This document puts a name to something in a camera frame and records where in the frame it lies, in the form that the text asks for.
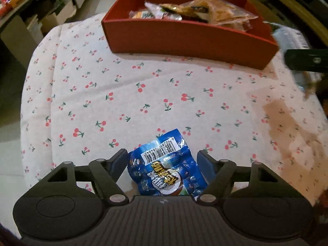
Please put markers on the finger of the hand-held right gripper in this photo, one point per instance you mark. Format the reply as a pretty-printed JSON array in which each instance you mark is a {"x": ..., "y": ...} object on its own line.
[{"x": 305, "y": 60}]

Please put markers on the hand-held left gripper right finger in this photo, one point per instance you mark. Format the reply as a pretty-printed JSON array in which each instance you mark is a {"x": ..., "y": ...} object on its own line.
[{"x": 205, "y": 161}]

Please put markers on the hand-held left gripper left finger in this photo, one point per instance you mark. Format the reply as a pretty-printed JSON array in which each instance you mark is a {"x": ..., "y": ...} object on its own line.
[{"x": 120, "y": 160}]

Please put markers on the blue snack packet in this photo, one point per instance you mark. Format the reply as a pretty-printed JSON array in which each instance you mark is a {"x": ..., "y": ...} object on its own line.
[{"x": 166, "y": 169}]

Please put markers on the brown bread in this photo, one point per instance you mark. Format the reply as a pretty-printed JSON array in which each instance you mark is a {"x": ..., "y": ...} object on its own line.
[{"x": 220, "y": 11}]

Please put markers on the red cardboard box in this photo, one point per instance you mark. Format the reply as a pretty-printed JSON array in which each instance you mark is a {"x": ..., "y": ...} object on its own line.
[{"x": 184, "y": 41}]

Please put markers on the golden snack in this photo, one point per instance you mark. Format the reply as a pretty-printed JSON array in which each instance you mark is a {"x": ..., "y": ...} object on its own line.
[{"x": 166, "y": 11}]

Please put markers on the small bread packet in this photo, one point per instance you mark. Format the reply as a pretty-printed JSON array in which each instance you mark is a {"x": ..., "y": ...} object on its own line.
[{"x": 141, "y": 14}]

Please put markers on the cherry print tablecloth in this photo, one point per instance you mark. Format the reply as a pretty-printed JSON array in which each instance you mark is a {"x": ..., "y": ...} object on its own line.
[{"x": 128, "y": 94}]

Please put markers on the yellow wooden frame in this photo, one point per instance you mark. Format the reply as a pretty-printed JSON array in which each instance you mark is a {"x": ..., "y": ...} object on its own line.
[{"x": 294, "y": 7}]

